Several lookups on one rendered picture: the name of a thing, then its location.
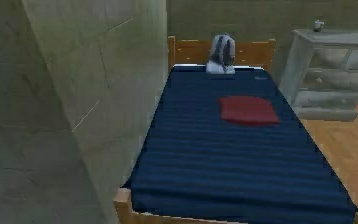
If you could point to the wooden bed with blue cover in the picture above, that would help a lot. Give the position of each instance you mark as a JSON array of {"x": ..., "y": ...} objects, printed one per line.
[{"x": 227, "y": 160}]

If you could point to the pale grey chest of drawers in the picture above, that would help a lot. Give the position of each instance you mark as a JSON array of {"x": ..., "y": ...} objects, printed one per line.
[{"x": 330, "y": 76}]

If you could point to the small grey cup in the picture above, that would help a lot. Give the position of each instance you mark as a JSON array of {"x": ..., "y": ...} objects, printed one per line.
[{"x": 318, "y": 26}]

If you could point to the grey plush toy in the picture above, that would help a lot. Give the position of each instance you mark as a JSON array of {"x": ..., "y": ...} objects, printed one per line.
[{"x": 222, "y": 55}]

